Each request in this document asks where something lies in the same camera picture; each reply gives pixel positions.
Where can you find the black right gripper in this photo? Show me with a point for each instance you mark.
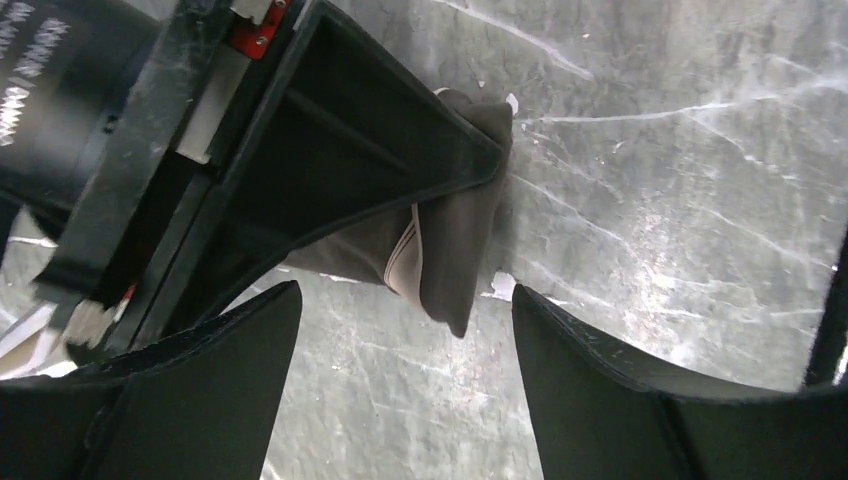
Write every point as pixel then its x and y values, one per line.
pixel 95 97

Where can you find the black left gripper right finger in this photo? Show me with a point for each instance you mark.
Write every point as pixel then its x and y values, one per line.
pixel 601 408

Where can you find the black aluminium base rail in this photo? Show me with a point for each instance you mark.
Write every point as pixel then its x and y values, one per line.
pixel 831 337

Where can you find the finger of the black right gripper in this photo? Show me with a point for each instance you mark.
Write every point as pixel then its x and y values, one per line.
pixel 325 131

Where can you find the olive underwear with beige waistband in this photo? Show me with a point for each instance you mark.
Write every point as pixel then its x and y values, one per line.
pixel 431 253

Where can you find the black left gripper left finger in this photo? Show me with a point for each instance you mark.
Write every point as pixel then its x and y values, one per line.
pixel 199 404

